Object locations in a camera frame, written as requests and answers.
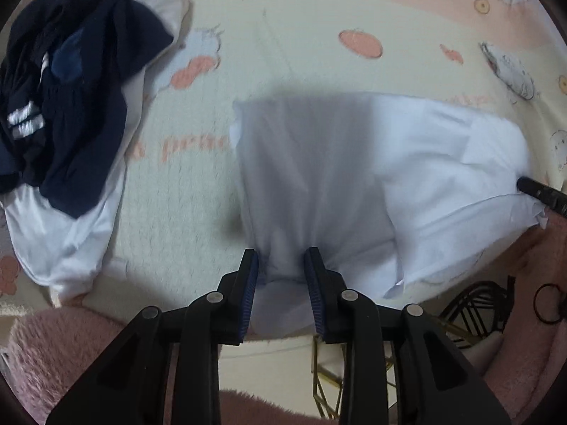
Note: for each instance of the white shirt with navy collar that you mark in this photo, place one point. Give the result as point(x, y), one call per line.
point(421, 164)

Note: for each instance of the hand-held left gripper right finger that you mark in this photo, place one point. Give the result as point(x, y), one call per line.
point(315, 292)

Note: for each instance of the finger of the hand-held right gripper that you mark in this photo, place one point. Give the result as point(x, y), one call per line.
point(540, 192)

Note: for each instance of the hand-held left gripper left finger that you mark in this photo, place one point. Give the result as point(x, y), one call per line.
point(249, 292)

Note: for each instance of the pink and cream printed blanket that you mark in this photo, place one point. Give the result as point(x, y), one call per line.
point(199, 186)

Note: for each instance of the navy shorts with white stripes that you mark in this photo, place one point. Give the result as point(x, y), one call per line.
point(88, 97)

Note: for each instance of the white garment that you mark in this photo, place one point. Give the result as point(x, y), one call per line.
point(66, 248)

